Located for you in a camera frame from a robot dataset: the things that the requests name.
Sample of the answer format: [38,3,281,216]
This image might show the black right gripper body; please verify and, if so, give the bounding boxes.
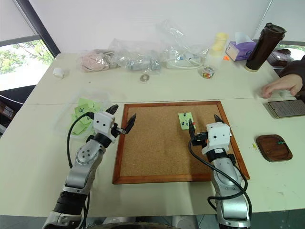
[191,131,209,147]

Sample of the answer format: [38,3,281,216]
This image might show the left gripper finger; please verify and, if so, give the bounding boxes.
[125,113,137,135]
[105,104,119,117]

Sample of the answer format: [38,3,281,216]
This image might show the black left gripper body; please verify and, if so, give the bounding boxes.
[110,123,127,139]

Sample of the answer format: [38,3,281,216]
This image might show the green sticky note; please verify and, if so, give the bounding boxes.
[178,111,195,131]

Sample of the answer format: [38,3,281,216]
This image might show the green note marked four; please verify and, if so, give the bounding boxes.
[74,104,93,118]

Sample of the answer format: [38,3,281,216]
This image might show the wood framed cork board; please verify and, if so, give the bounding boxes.
[112,101,251,185]

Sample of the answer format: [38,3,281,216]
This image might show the clear jar of coloured pins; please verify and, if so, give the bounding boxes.
[201,65,218,80]

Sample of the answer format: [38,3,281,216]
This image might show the bystander bare hand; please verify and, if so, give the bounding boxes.
[261,73,304,99]

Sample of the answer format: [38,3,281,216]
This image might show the clear bag of green notes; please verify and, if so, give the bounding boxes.
[54,88,114,142]

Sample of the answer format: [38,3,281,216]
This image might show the plastic bag with pink cloth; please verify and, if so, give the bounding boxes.
[79,48,118,73]

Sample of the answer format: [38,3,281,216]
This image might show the clear bag with grey parts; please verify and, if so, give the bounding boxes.
[108,37,165,75]

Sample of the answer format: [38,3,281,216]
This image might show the dark wooden square coaster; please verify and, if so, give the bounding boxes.
[255,134,294,164]

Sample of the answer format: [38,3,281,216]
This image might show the smartphone with gold edge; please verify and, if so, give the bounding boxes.
[263,99,305,119]

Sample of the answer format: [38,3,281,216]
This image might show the purple tissue box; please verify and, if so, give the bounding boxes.
[224,31,258,62]

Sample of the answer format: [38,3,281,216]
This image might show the pale yellow stacked cups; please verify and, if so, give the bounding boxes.
[209,31,230,58]

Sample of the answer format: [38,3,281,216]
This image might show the dark brown travel tumbler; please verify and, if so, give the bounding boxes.
[244,22,287,73]

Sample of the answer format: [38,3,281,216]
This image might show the dark bag behind table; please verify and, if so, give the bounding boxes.
[266,48,294,70]

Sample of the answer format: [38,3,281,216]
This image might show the dark shelf with items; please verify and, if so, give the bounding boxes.
[0,94,15,138]

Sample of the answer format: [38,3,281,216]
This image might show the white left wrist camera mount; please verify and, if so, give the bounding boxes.
[92,111,116,139]

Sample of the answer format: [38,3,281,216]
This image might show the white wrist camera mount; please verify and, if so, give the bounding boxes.
[92,111,116,139]
[202,122,233,155]

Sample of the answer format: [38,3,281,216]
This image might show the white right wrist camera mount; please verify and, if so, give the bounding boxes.
[202,122,233,155]

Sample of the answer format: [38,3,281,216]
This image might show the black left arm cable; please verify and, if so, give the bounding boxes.
[66,111,96,169]

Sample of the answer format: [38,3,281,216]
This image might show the clear bag with white cable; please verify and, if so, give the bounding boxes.
[156,20,211,70]

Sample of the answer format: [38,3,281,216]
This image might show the black window frame beam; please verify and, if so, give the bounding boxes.
[13,0,61,58]

